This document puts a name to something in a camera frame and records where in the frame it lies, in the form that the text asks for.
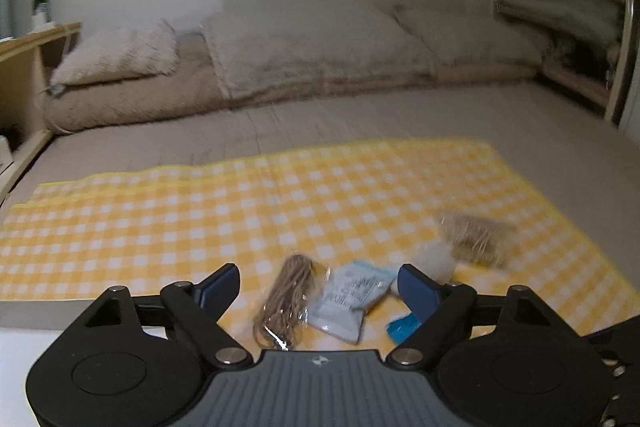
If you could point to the fluffy beige pillow middle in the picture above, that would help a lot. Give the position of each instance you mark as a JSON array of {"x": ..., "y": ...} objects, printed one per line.
[{"x": 310, "y": 47}]

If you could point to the long fluffy beige pillow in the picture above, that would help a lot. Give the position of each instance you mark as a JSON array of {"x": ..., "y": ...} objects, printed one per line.
[{"x": 470, "y": 37}]

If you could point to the bed with grey sheet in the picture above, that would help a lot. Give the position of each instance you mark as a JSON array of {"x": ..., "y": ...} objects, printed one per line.
[{"x": 400, "y": 117}]

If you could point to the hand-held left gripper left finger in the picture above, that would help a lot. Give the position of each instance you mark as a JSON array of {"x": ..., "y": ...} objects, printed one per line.
[{"x": 220, "y": 288}]

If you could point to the white round object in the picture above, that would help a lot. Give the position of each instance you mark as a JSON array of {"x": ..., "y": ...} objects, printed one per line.
[{"x": 435, "y": 257}]

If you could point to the small blue packet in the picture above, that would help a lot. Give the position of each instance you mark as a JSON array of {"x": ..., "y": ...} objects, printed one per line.
[{"x": 402, "y": 329}]

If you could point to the wooden bedside shelf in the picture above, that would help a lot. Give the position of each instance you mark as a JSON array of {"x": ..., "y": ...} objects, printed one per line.
[{"x": 20, "y": 67}]

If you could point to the wooden side shelf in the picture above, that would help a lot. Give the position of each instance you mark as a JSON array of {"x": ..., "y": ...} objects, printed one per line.
[{"x": 575, "y": 82}]

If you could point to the white metal rail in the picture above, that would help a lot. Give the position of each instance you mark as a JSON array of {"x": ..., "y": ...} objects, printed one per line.
[{"x": 622, "y": 57}]

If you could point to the small fluffy beige pillow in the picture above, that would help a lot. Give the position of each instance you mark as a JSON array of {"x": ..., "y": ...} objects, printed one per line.
[{"x": 115, "y": 54}]

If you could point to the yellow checked mat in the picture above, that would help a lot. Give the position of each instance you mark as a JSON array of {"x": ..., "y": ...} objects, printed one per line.
[{"x": 200, "y": 217}]

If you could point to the grey white plastic packet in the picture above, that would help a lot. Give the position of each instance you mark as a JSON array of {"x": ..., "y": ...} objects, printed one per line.
[{"x": 345, "y": 302}]

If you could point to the beige folded comforter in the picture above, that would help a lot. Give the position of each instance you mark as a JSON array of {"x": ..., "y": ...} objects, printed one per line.
[{"x": 150, "y": 99}]

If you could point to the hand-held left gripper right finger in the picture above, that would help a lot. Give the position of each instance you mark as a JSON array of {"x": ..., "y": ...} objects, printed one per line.
[{"x": 417, "y": 296}]

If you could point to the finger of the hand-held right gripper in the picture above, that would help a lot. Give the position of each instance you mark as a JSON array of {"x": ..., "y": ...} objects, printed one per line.
[{"x": 625, "y": 357}]

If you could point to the stacked folded bedding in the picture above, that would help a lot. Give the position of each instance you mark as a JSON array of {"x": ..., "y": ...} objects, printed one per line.
[{"x": 550, "y": 2}]

